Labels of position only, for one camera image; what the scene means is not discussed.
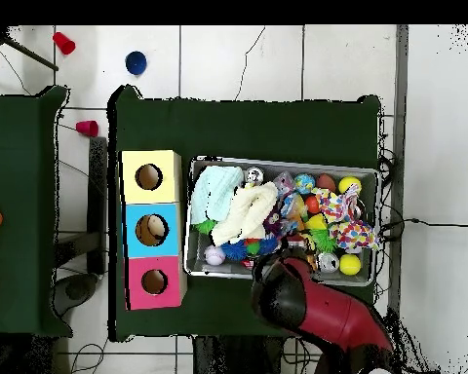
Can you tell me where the brown ball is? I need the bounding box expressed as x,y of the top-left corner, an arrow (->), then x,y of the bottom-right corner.
315,172 -> 337,193

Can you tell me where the wooden three-hole sorting box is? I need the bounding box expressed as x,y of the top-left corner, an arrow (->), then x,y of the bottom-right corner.
118,149 -> 188,312

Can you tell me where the blue green globe ball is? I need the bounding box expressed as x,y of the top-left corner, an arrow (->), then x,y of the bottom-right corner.
293,172 -> 316,195

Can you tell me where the black power cable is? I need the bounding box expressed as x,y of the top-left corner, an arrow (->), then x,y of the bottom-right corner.
379,217 -> 468,240

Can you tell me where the colourful heart print cloth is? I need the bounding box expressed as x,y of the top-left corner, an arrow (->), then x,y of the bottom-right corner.
313,184 -> 380,254

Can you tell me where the shallow wire mesh bin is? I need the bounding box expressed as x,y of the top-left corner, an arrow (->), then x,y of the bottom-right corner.
183,155 -> 380,288

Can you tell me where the side table with green cloth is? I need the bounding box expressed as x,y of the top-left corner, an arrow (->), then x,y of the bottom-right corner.
0,85 -> 74,338

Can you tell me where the dark green tablecloth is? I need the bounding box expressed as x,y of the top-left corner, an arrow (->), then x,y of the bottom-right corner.
107,84 -> 383,345

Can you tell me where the mint waffle cloth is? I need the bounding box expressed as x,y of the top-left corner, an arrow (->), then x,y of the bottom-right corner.
189,165 -> 245,226

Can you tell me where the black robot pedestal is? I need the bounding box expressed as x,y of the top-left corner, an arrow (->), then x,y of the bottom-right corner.
192,335 -> 317,374

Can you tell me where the blue plastic cup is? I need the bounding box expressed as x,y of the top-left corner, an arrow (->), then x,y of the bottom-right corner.
125,50 -> 148,77

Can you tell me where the yellow ball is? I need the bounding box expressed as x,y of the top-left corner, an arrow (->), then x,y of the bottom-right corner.
337,175 -> 363,196
338,253 -> 363,277

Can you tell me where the cream waffle cloth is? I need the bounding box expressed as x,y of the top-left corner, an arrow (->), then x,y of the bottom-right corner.
210,180 -> 280,247

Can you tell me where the magenta plastic cup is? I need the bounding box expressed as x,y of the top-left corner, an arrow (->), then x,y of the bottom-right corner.
75,119 -> 100,138

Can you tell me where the black drink can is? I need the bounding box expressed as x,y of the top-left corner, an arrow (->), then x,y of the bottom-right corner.
244,166 -> 265,187

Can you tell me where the red plastic cup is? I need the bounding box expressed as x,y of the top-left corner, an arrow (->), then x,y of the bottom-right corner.
52,31 -> 77,56

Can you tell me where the white baseball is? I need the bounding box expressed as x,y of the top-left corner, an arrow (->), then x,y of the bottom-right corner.
203,244 -> 227,267

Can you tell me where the black tripod leg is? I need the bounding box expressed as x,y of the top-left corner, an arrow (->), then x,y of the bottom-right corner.
0,25 -> 59,72

